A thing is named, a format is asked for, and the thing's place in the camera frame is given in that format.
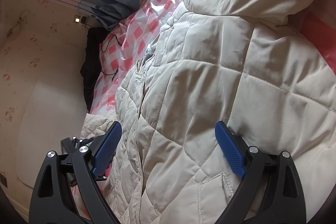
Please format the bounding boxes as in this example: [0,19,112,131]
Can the red checkered plastic bed cover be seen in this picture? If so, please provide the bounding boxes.
[90,0,335,115]

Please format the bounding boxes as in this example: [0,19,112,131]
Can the black clothes pile by wall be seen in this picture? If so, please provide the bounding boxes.
[80,27,109,112]

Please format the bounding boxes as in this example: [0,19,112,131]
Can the wall power socket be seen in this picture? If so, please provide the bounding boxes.
[73,14,88,24]

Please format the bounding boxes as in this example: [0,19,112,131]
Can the cream quilted jacket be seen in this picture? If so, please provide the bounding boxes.
[80,0,336,224]

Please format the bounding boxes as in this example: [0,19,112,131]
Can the left blue cartoon curtain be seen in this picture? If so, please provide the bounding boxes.
[77,0,142,30]

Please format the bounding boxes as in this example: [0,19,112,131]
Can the black charging cable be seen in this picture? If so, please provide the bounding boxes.
[100,32,124,81]

